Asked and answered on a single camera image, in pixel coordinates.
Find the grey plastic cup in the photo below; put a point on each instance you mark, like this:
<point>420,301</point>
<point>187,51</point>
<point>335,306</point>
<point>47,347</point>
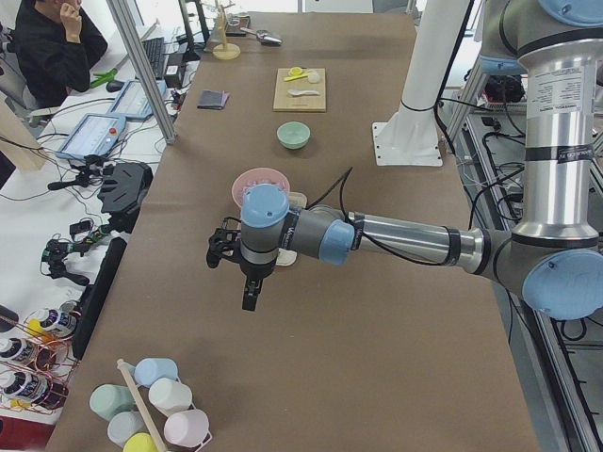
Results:
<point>123,426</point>

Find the black flat bar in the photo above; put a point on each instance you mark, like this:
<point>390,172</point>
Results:
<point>94,297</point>

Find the green ceramic bowl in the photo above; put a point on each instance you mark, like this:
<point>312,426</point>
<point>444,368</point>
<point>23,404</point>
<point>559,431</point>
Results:
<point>293,135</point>

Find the blue teach pendant far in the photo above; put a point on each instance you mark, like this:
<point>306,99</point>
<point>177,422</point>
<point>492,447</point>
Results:
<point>131,102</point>

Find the folded dark cloth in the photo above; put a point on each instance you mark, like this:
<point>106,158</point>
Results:
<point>212,99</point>

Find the white ceramic spoon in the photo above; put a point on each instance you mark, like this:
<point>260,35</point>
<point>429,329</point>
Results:
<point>302,92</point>

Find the blue plastic cup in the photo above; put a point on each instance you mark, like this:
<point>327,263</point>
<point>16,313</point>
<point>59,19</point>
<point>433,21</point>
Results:
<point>149,370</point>

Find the pink bowl of ice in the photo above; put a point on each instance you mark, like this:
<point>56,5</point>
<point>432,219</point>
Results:
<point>255,177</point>

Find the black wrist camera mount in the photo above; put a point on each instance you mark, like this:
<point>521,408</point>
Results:
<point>224,243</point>

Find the metal ice scoop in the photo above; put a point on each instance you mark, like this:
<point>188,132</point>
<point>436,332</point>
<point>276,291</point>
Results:
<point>264,36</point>

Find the white round food toy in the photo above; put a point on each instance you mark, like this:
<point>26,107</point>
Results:
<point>313,77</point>

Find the black keyboard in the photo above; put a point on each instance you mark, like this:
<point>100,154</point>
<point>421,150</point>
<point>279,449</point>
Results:
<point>154,50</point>

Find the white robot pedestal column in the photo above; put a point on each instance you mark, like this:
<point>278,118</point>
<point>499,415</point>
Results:
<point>410,136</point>

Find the green plastic cup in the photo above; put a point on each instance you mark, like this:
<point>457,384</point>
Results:
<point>108,400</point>

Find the wooden mug tree stand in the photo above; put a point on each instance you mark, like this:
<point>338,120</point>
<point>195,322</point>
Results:
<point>220,47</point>

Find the pink plastic cup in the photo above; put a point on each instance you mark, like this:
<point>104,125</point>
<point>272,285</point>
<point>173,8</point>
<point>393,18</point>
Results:
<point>188,428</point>

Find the seated person in black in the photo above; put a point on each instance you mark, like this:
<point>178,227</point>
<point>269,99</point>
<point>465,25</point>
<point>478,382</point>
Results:
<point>57,44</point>

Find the yellow lemon slice toy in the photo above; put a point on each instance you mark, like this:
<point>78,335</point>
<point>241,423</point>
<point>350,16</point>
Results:
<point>295,73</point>

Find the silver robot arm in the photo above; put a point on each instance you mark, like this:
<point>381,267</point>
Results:
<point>550,258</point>

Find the blue teach pendant near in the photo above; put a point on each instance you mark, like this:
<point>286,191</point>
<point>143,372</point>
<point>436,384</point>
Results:
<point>95,134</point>

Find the yellow plastic cup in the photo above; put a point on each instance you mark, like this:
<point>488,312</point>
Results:
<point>140,442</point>

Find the blue teach pendant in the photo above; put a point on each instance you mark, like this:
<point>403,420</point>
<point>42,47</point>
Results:
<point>131,102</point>
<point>95,134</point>

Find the wooden cup rack rod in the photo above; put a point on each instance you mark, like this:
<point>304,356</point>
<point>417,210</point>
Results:
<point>148,421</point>

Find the copper wire bottle rack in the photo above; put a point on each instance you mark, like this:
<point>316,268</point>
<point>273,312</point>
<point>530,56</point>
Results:
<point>37,358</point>

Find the bamboo cutting board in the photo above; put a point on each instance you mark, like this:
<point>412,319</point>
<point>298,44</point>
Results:
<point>285,103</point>

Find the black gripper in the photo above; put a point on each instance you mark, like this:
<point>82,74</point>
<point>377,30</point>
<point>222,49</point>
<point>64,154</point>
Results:
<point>254,271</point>

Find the white plastic cup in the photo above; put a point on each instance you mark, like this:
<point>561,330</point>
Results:
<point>170,396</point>

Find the aluminium frame post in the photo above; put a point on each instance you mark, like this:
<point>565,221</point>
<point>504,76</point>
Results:
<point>126,26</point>

